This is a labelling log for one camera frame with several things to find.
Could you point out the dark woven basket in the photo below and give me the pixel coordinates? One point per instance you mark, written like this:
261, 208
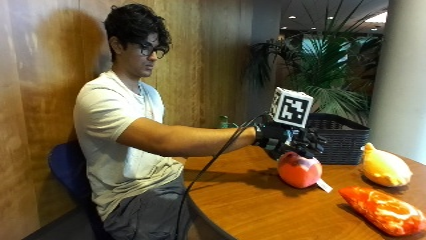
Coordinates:
344, 140

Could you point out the red plush apple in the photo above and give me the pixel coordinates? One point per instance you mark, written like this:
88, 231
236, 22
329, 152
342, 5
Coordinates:
300, 170

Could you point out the white marker cube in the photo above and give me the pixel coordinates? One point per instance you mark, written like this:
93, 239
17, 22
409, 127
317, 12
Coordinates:
290, 107

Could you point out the white tag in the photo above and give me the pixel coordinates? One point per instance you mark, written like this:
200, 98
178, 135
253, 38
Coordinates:
324, 185

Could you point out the yellow plush lemon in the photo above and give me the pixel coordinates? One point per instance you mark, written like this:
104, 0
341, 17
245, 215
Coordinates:
383, 166

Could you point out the green bottle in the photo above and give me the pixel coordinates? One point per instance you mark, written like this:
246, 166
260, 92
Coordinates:
224, 122

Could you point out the green palm plant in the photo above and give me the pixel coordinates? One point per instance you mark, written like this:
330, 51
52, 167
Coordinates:
328, 73

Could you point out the the person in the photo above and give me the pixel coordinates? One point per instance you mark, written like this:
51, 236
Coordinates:
120, 140

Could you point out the black eyeglasses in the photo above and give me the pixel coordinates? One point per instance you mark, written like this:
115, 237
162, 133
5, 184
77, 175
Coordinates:
149, 50

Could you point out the blue chair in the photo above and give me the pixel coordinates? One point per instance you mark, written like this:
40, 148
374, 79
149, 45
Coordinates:
68, 173

